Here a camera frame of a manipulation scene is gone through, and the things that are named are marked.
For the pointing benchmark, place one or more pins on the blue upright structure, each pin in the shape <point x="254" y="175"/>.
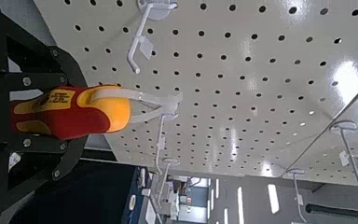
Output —
<point x="136" y="193"/>

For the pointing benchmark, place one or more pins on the black tube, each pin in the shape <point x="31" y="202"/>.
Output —
<point x="341" y="211"/>

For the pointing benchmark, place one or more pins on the thin metal rod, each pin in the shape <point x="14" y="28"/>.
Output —
<point x="329" y="125"/>

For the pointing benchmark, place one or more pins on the light grey pegboard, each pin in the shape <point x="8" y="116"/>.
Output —
<point x="245" y="99"/>

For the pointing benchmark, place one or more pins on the white pegboard hook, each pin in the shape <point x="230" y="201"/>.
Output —
<point x="295" y="170"/>
<point x="161" y="143"/>
<point x="171" y="160"/>
<point x="157" y="12"/>
<point x="343" y="157"/>

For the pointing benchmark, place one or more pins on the red yellow screwdriver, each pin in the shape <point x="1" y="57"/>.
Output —
<point x="74" y="118"/>

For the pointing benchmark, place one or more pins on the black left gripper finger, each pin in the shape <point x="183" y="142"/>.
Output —
<point x="37" y="67"/>
<point x="43" y="152"/>

